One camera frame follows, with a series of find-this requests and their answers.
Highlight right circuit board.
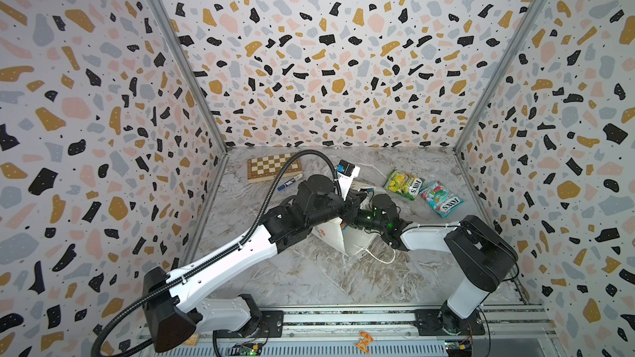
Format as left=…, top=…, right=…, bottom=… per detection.
left=444, top=341, right=472, bottom=357

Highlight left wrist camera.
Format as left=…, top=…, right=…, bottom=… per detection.
left=336, top=160, right=360, bottom=199

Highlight left circuit board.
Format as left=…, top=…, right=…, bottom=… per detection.
left=229, top=342, right=263, bottom=356

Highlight circuit board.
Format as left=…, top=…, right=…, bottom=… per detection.
left=444, top=341, right=472, bottom=357
left=229, top=342, right=263, bottom=356

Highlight white paper bag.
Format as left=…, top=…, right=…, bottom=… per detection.
left=312, top=188, right=384, bottom=256

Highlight yellow green snack packet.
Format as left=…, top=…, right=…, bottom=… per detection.
left=384, top=169, right=424, bottom=201

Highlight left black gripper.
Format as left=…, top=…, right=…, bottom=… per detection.
left=307, top=189, right=370, bottom=232

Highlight blue marker pen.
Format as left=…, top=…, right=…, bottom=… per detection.
left=277, top=174, right=304, bottom=191

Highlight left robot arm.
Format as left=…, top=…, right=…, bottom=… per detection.
left=142, top=175, right=369, bottom=353

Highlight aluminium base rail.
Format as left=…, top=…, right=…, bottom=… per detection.
left=167, top=304, right=566, bottom=356

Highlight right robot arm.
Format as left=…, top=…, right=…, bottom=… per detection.
left=347, top=194, right=519, bottom=335

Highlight wooden chessboard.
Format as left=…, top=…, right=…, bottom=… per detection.
left=246, top=153, right=293, bottom=183

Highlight orange clips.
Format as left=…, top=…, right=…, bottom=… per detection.
left=355, top=331, right=375, bottom=355

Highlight black corrugated cable conduit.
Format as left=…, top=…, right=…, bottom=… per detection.
left=90, top=149, right=343, bottom=357

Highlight green teal snack packet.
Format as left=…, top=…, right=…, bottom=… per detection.
left=420, top=181, right=463, bottom=218

